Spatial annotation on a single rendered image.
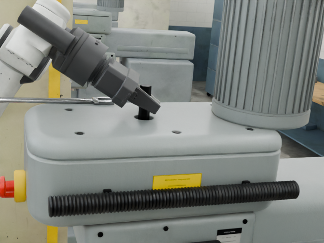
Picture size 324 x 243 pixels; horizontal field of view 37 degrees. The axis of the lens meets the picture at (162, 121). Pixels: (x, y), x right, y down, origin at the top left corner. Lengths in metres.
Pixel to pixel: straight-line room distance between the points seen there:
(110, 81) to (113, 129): 0.09
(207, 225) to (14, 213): 2.07
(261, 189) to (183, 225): 0.16
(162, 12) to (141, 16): 0.44
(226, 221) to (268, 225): 0.10
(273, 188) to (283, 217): 0.12
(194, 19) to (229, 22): 9.69
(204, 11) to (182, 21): 0.52
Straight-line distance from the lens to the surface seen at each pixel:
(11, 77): 1.17
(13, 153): 2.75
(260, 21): 0.90
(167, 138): 0.82
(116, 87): 0.87
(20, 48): 0.88
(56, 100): 0.99
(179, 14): 10.50
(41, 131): 0.82
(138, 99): 0.90
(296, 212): 1.02
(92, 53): 0.87
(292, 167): 1.14
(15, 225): 2.94
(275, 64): 0.90
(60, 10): 0.89
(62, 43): 0.84
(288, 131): 6.95
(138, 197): 0.80
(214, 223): 0.93
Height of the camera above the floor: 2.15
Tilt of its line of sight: 17 degrees down
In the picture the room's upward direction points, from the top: 5 degrees clockwise
